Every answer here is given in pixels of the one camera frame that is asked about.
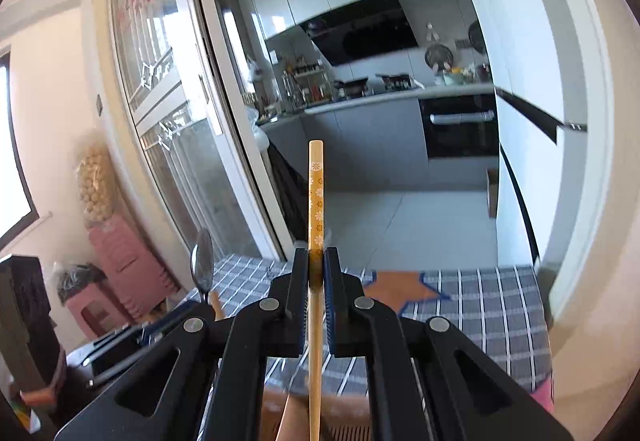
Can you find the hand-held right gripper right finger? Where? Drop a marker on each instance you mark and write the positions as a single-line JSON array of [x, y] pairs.
[[328, 316]]

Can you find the black cooking pot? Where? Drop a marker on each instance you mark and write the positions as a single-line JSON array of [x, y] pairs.
[[397, 82]]

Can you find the black built-in oven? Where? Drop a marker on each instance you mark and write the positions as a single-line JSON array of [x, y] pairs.
[[460, 131]]

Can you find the grey base kitchen cabinets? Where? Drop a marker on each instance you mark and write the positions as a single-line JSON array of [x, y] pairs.
[[370, 146]]

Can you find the black range hood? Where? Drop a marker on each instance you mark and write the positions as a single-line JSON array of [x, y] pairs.
[[365, 31]]

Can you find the hanging metal strainer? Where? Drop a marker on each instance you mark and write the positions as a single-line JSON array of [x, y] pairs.
[[438, 55]]

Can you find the pink plastic stool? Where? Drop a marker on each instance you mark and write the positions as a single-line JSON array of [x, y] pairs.
[[92, 311]]

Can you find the hanging black pan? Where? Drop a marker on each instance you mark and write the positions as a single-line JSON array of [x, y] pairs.
[[477, 36]]

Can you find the black wok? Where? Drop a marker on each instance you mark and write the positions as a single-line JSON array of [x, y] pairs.
[[350, 85]]

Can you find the spice rack with bottles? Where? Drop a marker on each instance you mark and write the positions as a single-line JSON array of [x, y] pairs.
[[310, 83]]

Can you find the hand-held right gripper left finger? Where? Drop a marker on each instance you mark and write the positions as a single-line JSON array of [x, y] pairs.
[[305, 321]]

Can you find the clear bag of popcorn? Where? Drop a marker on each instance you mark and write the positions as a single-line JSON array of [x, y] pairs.
[[95, 181]]

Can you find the sliding glass door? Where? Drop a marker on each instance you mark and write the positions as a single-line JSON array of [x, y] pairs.
[[165, 171]]

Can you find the white tall cabinet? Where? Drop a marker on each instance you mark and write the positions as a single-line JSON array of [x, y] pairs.
[[525, 46]]

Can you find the wall switch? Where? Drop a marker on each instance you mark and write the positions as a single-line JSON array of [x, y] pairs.
[[99, 104]]

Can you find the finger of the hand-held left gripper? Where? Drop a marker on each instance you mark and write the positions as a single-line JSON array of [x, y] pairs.
[[120, 361], [150, 323]]

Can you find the window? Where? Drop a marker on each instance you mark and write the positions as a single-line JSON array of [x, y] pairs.
[[10, 161]]

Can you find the black plastic bag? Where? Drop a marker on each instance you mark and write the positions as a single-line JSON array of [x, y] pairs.
[[77, 281]]

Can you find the grey plaid star tablecloth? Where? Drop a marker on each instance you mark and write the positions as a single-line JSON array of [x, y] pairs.
[[475, 301]]

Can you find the orange floral bamboo chopstick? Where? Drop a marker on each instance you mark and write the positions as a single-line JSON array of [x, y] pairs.
[[316, 201]]

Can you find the stack of pink plastic stools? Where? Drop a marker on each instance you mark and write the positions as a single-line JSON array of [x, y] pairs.
[[130, 261]]

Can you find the white kitchen countertop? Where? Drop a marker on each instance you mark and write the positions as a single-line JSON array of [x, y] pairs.
[[400, 97]]

